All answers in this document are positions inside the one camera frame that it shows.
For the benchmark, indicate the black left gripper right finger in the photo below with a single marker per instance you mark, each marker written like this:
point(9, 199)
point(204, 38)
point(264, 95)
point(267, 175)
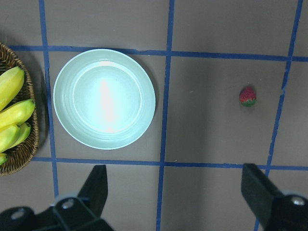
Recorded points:
point(259, 193)

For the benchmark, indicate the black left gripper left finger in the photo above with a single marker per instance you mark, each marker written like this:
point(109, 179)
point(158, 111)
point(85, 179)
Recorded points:
point(94, 191)

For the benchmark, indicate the red strawberry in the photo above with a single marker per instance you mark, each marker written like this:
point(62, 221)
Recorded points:
point(248, 97)

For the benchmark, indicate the light green plate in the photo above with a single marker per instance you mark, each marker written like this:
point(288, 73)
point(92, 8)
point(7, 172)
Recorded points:
point(104, 99)

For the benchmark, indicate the brown wicker basket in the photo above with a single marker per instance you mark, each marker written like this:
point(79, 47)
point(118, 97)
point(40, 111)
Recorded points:
point(20, 155)

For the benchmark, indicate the yellow banana bunch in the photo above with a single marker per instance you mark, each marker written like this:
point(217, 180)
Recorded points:
point(14, 128)

